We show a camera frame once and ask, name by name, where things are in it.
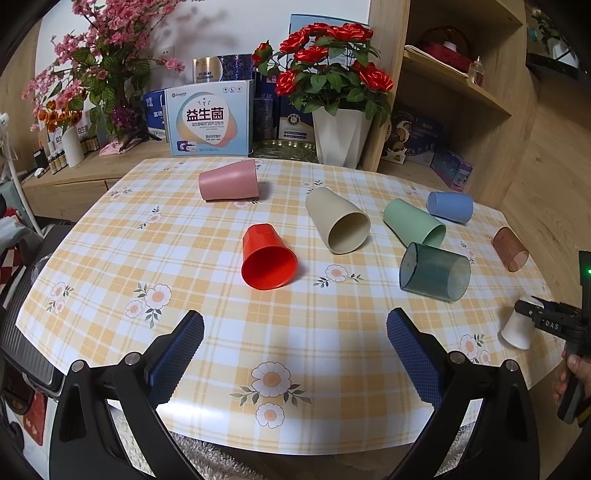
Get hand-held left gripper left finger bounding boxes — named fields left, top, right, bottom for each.
left=48, top=310, right=205, bottom=480

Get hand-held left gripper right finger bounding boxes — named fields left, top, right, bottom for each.
left=386, top=308, right=543, bottom=480

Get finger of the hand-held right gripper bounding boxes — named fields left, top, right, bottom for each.
left=515, top=298, right=552, bottom=329

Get white cup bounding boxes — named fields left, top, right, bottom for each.
left=501, top=298, right=537, bottom=350

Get clear brown cup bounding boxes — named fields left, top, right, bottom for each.
left=492, top=226, right=530, bottom=272

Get clear dark teal cup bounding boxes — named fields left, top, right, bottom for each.
left=399, top=242, right=472, bottom=303

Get red plastic cup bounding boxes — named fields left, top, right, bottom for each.
left=241, top=223, right=298, bottom=291

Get blue cup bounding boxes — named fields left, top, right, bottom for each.
left=427, top=191, right=474, bottom=224

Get light green cup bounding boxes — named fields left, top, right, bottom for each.
left=383, top=198, right=447, bottom=247

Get beige cup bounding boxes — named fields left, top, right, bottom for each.
left=305, top=186, right=371, bottom=255

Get pink cup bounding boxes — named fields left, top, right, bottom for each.
left=198, top=159, right=260, bottom=202

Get person's right hand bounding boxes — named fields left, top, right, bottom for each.
left=555, top=350, right=591, bottom=403

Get plaid floral tablecloth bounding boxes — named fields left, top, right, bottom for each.
left=10, top=158, right=566, bottom=455

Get black chair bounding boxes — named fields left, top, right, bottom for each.
left=0, top=222, right=70, bottom=402

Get purple blue box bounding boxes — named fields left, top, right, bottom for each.
left=431, top=147, right=474, bottom=192

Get wooden shelf unit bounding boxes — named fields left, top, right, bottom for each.
left=360, top=0, right=529, bottom=204

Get wooden sideboard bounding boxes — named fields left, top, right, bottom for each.
left=21, top=138, right=185, bottom=227

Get dark blue moon box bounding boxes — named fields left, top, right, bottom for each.
left=381, top=104, right=444, bottom=167

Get pink cloth item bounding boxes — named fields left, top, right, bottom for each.
left=99, top=141, right=139, bottom=157

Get black mini tripod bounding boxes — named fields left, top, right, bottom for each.
left=117, top=124, right=164, bottom=151

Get row of small brown bottles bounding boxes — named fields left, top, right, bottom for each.
left=32, top=136, right=100, bottom=175

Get gold embossed tray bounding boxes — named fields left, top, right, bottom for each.
left=252, top=138, right=319, bottom=162

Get red rose plant white pot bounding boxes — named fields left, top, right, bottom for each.
left=252, top=23, right=395, bottom=169

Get white ribbed vase orange flowers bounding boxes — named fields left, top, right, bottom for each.
left=37, top=99, right=86, bottom=168

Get light blue printed box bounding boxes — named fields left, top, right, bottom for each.
left=165, top=79, right=254, bottom=158

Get small glass bottle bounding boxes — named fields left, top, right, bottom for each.
left=467, top=56, right=486, bottom=88

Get dark sparkly tall box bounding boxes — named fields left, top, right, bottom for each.
left=253, top=74, right=280, bottom=141

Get dark blue emblem box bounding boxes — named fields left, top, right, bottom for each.
left=276, top=97, right=319, bottom=141

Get red basket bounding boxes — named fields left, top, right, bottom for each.
left=413, top=27, right=474, bottom=72

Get silver gold box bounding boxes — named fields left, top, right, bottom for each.
left=192, top=55, right=225, bottom=86

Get pink blossom artificial plant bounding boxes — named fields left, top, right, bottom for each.
left=28, top=0, right=185, bottom=139

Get dark blue patterned box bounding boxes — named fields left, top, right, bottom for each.
left=221, top=53, right=256, bottom=83

